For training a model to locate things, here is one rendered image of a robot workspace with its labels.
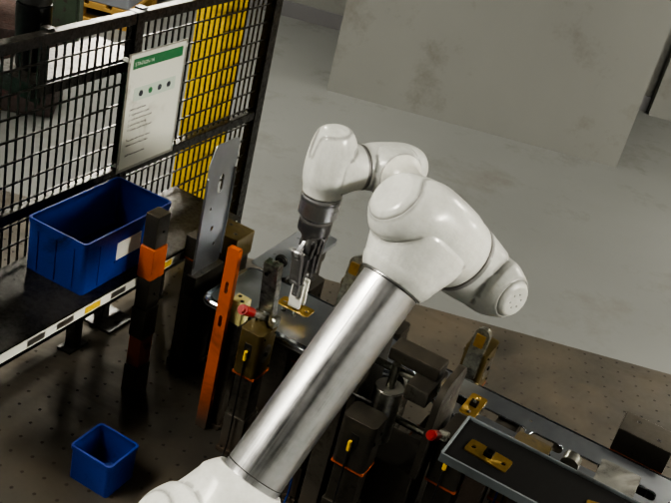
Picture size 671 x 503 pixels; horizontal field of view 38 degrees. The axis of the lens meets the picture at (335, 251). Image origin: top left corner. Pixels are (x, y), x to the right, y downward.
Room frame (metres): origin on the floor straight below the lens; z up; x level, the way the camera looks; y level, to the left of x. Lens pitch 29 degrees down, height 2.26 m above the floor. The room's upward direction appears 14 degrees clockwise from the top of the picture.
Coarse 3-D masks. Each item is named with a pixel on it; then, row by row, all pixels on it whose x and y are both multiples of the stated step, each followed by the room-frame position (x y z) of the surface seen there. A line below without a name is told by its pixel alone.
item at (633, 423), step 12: (624, 420) 1.80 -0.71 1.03; (636, 420) 1.81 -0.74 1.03; (624, 432) 1.76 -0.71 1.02; (636, 432) 1.77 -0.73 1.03; (648, 432) 1.78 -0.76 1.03; (660, 432) 1.79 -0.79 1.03; (612, 444) 1.77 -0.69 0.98; (624, 444) 1.76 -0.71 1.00; (636, 444) 1.75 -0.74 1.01; (648, 444) 1.74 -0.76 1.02; (660, 444) 1.75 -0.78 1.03; (636, 456) 1.75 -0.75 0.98; (648, 456) 1.74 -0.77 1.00; (660, 456) 1.73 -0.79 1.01; (660, 468) 1.73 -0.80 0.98; (636, 492) 1.74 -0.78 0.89
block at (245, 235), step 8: (232, 224) 2.18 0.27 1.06; (240, 224) 2.19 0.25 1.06; (232, 232) 2.14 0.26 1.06; (240, 232) 2.15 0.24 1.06; (248, 232) 2.16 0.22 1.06; (224, 240) 2.12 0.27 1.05; (232, 240) 2.11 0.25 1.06; (240, 240) 2.12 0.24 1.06; (248, 240) 2.16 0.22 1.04; (224, 248) 2.12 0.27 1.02; (240, 248) 2.13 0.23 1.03; (248, 248) 2.16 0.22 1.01; (224, 256) 2.12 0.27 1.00; (224, 264) 2.12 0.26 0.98; (240, 264) 2.15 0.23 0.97; (208, 336) 2.12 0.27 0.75; (208, 344) 2.12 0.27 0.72
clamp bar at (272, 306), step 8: (280, 256) 1.81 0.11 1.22; (264, 264) 1.78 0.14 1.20; (272, 264) 1.77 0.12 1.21; (280, 264) 1.78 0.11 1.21; (264, 272) 1.78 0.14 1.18; (272, 272) 1.77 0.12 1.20; (280, 272) 1.78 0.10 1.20; (264, 280) 1.78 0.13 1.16; (272, 280) 1.78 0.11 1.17; (280, 280) 1.79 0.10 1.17; (264, 288) 1.79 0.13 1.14; (272, 288) 1.78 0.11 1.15; (280, 288) 1.79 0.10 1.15; (264, 296) 1.79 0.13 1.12; (272, 296) 1.78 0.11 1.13; (264, 304) 1.79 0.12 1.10; (272, 304) 1.78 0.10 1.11; (272, 312) 1.78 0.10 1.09
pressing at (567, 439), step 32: (256, 288) 2.01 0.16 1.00; (288, 288) 2.04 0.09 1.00; (288, 320) 1.91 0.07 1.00; (320, 320) 1.94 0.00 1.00; (480, 416) 1.73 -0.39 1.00; (512, 416) 1.75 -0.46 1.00; (544, 416) 1.79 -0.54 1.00; (576, 448) 1.70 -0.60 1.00; (608, 448) 1.73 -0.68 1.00; (640, 480) 1.65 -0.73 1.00
